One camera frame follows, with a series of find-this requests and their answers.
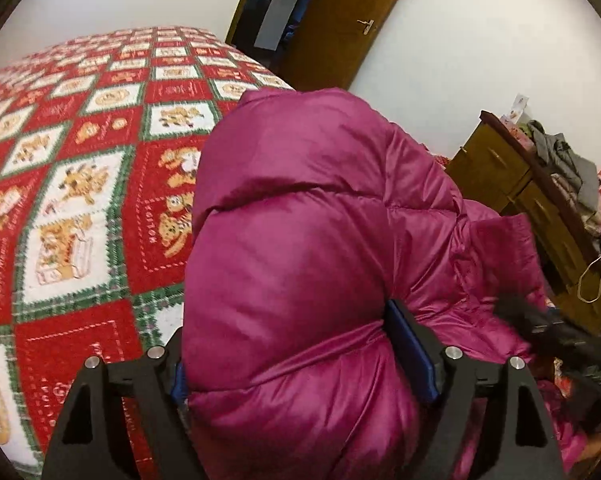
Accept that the white small box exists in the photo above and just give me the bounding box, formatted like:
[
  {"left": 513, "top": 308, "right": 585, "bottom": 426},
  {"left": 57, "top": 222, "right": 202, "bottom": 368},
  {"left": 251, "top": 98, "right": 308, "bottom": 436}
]
[{"left": 501, "top": 95, "right": 529, "bottom": 126}]

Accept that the magenta down jacket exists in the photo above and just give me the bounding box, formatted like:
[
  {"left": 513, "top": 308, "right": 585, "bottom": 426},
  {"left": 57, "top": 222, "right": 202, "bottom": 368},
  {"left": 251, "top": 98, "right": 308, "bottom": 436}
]
[{"left": 183, "top": 87, "right": 589, "bottom": 480}]

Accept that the red checkered printed blanket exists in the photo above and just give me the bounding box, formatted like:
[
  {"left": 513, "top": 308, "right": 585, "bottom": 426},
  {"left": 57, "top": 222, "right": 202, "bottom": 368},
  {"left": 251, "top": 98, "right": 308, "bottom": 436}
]
[{"left": 0, "top": 26, "right": 296, "bottom": 480}]

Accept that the brown wooden door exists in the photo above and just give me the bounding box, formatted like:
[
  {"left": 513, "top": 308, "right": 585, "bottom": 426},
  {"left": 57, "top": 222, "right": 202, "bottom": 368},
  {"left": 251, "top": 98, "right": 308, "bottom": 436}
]
[{"left": 280, "top": 0, "right": 424, "bottom": 92}]

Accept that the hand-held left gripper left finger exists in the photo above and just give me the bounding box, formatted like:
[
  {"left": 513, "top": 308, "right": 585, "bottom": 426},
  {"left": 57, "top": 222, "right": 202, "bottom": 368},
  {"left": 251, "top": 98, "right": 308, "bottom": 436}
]
[{"left": 43, "top": 327, "right": 206, "bottom": 480}]

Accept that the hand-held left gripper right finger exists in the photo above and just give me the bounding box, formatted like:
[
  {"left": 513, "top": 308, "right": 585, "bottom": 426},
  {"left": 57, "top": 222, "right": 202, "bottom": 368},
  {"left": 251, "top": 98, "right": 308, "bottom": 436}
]
[{"left": 385, "top": 299, "right": 566, "bottom": 480}]

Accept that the brown wooden dresser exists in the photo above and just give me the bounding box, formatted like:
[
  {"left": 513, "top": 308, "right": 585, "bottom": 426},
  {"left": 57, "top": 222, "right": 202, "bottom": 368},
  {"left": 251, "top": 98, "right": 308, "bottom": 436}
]
[{"left": 445, "top": 110, "right": 601, "bottom": 336}]

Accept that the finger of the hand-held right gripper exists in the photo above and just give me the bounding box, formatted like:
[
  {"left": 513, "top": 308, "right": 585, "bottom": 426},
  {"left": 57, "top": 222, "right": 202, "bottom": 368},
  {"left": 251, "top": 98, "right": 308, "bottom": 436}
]
[{"left": 493, "top": 294, "right": 549, "bottom": 333}]

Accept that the grey garment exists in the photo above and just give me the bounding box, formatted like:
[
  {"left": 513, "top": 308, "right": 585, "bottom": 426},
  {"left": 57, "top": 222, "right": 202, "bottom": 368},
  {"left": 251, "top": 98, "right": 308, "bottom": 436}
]
[{"left": 525, "top": 120, "right": 601, "bottom": 206}]

